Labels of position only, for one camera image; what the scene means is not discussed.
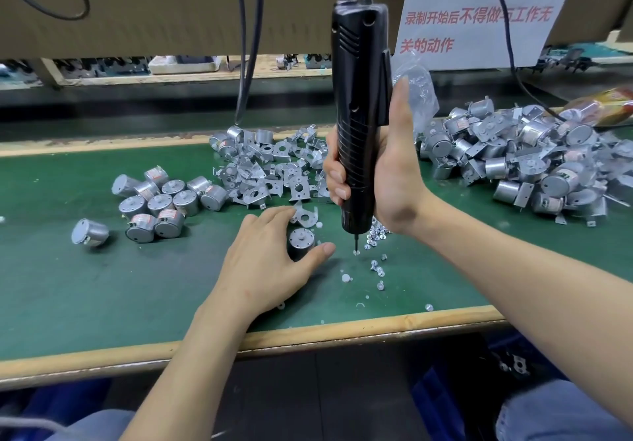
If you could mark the person's left forearm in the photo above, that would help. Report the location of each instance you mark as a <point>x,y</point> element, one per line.
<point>193,386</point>

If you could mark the silver metal bracket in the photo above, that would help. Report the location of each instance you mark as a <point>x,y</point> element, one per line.
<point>307,216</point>

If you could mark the orange packet in plastic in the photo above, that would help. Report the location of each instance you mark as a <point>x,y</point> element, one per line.
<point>603,109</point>

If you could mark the pile of silver motors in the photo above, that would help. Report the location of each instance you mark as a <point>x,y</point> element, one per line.
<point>158,203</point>

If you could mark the brown back panel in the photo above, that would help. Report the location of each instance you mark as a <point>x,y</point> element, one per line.
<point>148,5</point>

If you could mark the blue plastic bin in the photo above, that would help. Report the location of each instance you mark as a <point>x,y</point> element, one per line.
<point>54,406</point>

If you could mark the person's right hand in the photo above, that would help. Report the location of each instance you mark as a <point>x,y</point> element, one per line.
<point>391,174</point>

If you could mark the black electric screwdriver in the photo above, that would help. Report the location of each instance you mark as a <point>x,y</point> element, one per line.
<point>358,70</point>

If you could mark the dark blue crate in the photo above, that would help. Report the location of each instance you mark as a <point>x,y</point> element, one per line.
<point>455,396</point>

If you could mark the person's right forearm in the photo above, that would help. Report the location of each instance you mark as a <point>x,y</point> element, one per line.
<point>529,287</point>

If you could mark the pile of metal brackets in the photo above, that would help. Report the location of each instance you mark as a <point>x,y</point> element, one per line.
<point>272,164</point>

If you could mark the white paper sign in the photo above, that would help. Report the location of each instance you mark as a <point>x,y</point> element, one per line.
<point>485,5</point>

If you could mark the person's left hand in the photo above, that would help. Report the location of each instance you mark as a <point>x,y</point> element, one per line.
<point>262,267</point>

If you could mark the small clear plastic bag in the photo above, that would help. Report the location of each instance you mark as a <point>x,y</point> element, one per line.
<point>420,89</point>

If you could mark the green bench mat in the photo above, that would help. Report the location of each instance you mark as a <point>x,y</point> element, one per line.
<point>40,297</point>

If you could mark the scatter of small silver screws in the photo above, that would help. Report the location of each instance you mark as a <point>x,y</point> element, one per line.
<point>374,248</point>

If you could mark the grey blue trousers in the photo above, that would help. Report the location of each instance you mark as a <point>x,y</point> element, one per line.
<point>564,414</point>

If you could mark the silver round motor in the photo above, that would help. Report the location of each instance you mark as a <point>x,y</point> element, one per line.
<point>302,240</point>

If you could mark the pile of assembled motors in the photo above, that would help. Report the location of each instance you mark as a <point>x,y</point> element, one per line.
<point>524,154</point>

